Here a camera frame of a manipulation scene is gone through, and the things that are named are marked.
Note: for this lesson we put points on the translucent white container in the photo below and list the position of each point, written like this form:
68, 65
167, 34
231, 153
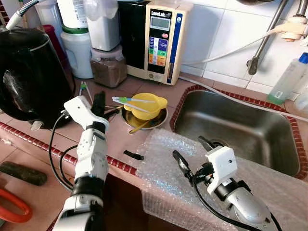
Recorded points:
103, 26

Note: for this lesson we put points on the cream black water ioniser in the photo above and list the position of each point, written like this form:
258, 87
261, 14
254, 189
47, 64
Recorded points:
159, 43

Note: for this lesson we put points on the clear soap bottle blue cap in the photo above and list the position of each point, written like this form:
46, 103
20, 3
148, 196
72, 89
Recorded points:
284, 82

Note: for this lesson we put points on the metal faucet pipe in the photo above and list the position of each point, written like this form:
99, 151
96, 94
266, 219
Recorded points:
264, 38

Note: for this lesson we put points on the jar of brown powder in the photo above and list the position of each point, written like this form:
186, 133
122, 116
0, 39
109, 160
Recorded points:
108, 70

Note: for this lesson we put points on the yellow plastic bowl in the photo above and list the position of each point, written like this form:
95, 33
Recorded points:
149, 108

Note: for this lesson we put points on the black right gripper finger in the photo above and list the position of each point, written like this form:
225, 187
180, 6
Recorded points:
207, 143
182, 163

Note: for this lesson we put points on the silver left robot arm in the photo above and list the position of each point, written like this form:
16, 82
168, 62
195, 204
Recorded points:
89, 159

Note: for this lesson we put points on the green white plastic utensil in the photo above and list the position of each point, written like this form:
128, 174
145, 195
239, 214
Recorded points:
130, 100

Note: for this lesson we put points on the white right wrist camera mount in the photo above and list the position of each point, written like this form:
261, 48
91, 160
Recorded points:
222, 166

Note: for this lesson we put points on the stainless steel sink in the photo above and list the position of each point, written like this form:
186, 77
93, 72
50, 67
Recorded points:
231, 130

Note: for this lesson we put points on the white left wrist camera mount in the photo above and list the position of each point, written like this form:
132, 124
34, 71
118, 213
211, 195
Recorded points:
82, 108

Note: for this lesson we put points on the dark green cucumber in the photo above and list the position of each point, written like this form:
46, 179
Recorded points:
21, 173

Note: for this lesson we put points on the maroon plastic container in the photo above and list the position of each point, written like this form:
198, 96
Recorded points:
55, 45

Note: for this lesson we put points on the brass spoon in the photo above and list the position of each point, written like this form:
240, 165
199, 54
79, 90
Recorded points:
139, 127

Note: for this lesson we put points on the green white training chopsticks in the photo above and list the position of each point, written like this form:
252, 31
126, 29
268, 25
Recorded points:
84, 85

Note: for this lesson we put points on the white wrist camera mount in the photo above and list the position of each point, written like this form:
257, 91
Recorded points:
222, 166
82, 108

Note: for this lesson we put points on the white labelled bottle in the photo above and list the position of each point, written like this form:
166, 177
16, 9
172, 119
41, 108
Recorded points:
72, 12

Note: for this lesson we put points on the black electric kettle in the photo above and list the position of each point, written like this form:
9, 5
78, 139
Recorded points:
29, 72

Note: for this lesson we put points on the black tape strip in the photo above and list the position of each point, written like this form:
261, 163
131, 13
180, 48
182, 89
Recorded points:
133, 155

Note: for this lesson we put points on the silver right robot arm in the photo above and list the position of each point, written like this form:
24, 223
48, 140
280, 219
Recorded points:
245, 207

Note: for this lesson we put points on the cream faucet diverter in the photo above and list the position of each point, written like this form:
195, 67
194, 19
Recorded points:
294, 29

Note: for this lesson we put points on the bubble wrap sheet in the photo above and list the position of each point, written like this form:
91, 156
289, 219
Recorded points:
163, 183

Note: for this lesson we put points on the white jug green lid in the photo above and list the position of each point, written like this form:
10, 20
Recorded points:
77, 55

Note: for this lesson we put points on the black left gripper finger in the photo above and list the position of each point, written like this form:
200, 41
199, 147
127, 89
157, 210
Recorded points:
99, 105

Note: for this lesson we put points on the stainless steel plate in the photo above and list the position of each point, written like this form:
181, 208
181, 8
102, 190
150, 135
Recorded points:
161, 121

